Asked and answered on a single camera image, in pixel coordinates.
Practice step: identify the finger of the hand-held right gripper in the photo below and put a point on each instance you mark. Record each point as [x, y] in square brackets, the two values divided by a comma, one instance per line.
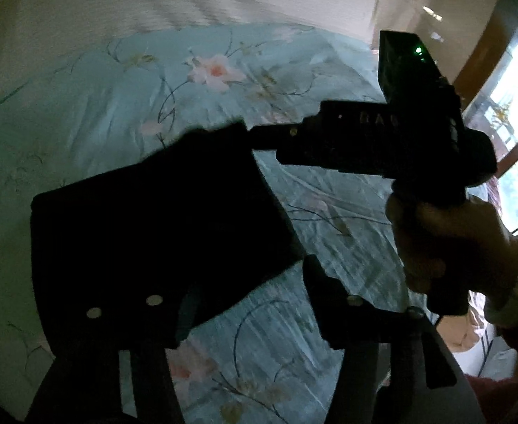
[272, 137]

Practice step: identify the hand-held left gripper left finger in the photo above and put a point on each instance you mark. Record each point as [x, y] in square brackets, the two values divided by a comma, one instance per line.
[184, 318]

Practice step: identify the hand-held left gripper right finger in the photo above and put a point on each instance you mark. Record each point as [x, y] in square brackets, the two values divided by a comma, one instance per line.
[325, 300]

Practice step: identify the black pants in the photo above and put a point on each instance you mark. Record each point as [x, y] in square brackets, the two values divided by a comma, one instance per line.
[153, 207]

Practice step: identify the person's right hand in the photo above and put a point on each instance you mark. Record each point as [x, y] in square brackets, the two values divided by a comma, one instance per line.
[453, 238]

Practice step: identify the bright window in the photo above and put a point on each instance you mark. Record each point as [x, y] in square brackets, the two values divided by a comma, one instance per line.
[513, 97]

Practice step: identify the light blue floral bed sheet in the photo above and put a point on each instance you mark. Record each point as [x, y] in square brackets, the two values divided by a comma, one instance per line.
[86, 97]

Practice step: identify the person's red garment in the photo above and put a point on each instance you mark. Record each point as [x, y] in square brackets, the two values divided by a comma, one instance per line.
[502, 399]

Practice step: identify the wooden door frame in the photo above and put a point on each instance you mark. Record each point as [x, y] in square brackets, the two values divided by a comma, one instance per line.
[480, 62]

